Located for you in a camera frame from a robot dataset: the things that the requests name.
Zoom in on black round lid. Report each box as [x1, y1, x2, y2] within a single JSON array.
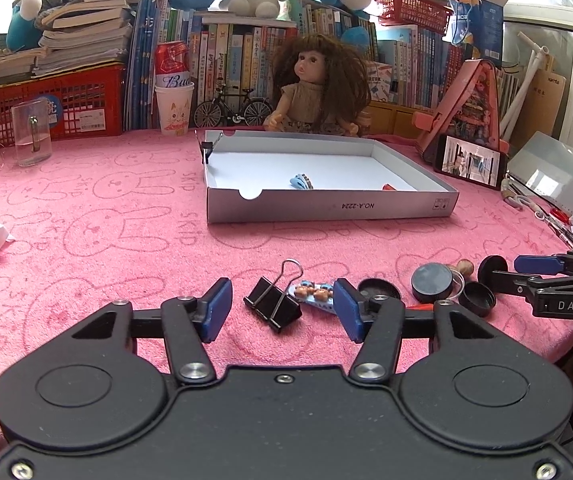
[[358, 278, 400, 299], [457, 281, 497, 318]]

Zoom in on brown walnut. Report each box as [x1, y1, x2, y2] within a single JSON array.
[[455, 259, 475, 278]]

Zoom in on black round jar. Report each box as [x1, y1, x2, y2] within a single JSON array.
[[411, 262, 453, 304]]

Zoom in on large black binder clip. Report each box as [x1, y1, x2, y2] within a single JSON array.
[[243, 259, 303, 333]]

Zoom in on red scissors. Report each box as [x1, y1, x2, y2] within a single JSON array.
[[550, 208, 571, 224]]

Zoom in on pink bunny table cloth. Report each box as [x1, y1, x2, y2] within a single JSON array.
[[0, 132, 564, 448]]

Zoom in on smartphone playing video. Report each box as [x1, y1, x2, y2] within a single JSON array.
[[434, 136, 507, 190]]

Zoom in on pink triangular dollhouse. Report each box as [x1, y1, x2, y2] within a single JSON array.
[[412, 60, 509, 165]]

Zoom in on black binder clip on tray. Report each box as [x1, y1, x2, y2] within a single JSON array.
[[195, 129, 224, 165]]

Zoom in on white cardboard box tray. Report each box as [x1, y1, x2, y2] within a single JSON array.
[[204, 130, 459, 223]]

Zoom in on clear acrylic block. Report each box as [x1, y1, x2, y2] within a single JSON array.
[[11, 98, 52, 167]]

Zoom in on white illustrated box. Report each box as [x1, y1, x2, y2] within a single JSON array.
[[365, 61, 393, 103]]

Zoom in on red plastic crate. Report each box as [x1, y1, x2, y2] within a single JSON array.
[[0, 63, 125, 148]]

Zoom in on white paper cup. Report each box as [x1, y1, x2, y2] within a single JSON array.
[[155, 84, 194, 136]]

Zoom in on brown haired doll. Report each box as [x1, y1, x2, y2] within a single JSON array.
[[264, 34, 371, 136]]

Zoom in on miniature black bicycle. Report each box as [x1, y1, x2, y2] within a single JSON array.
[[193, 84, 273, 128]]

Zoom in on red plastic basket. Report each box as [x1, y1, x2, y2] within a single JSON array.
[[374, 0, 452, 36]]

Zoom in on red beer can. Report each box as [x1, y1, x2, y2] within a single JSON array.
[[155, 41, 191, 88]]

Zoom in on stack of books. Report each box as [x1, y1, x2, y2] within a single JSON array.
[[32, 0, 150, 77]]

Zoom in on blue white plush on books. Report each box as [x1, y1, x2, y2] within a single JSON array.
[[6, 0, 42, 52]]

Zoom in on white lanyard cord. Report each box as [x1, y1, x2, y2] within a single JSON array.
[[500, 179, 548, 221]]

